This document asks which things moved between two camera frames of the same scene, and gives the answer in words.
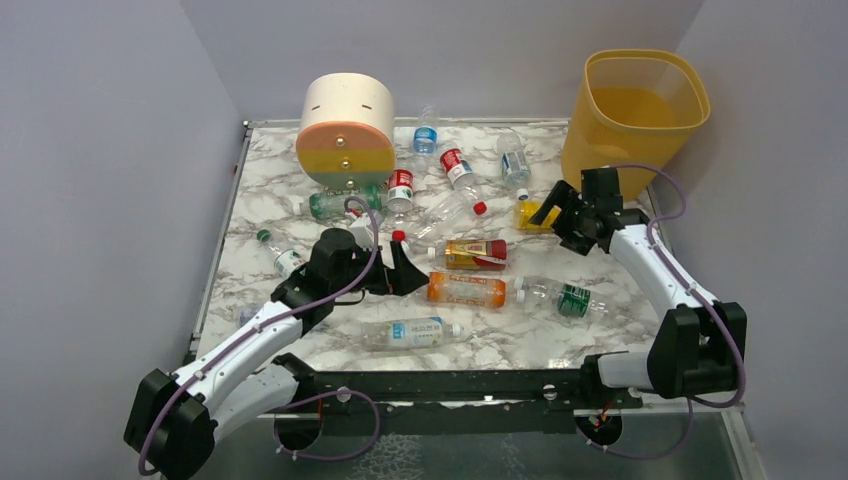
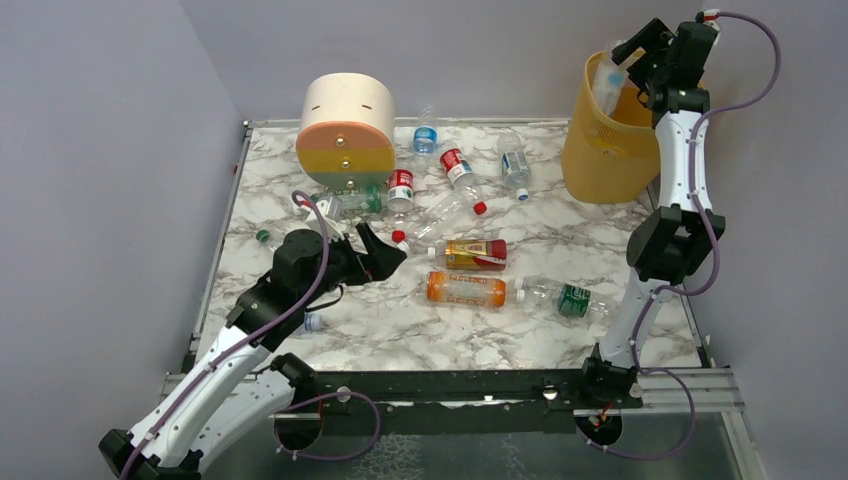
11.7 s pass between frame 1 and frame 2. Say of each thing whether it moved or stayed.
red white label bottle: stayed
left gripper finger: moved
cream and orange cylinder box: stayed
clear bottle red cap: stayed
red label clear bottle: stayed
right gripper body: moved
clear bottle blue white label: stayed
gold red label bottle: stayed
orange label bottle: stayed
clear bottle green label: stayed
